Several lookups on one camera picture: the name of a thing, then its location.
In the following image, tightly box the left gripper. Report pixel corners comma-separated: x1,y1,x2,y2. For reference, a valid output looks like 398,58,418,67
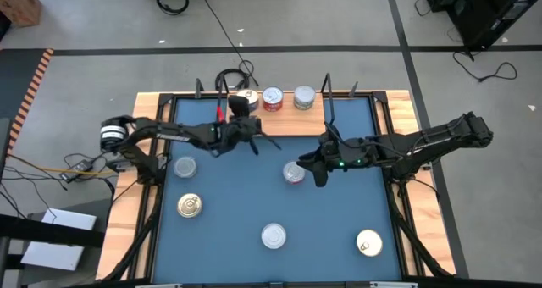
218,95,282,156

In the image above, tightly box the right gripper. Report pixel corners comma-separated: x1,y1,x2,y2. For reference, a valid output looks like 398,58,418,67
296,133,369,188

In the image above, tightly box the blue table mat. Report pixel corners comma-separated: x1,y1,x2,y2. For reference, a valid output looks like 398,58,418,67
152,96,403,283

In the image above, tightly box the black power adapter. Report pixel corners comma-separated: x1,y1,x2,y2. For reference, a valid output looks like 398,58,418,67
58,159,95,183

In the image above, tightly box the black desk bar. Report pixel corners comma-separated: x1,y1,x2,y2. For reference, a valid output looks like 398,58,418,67
0,213,107,249

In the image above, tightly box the black computer case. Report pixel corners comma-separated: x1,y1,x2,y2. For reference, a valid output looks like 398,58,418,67
425,0,542,52

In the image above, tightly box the white flat panel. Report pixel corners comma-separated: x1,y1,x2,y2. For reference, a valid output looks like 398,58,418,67
19,207,98,272

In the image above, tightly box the dark floor mat striped edge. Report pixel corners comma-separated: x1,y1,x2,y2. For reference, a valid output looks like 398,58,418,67
0,48,55,153

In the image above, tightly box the brown cardboard box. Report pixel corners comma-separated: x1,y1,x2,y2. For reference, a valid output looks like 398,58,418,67
0,0,42,28

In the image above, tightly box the coiled black cable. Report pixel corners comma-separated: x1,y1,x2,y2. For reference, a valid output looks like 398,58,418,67
214,67,251,92

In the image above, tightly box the black metal table frame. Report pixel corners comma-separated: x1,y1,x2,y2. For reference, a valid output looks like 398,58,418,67
99,78,456,288

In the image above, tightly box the long black floor cable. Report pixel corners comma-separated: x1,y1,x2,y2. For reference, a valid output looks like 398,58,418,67
201,0,260,88

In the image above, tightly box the black cable loop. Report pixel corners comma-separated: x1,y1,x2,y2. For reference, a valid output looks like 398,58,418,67
154,0,191,16

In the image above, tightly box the black floor cable with plug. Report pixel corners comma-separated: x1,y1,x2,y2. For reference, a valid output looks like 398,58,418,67
451,50,518,84

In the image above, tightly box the yellow cable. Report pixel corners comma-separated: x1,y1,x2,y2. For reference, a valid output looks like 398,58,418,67
7,152,124,177

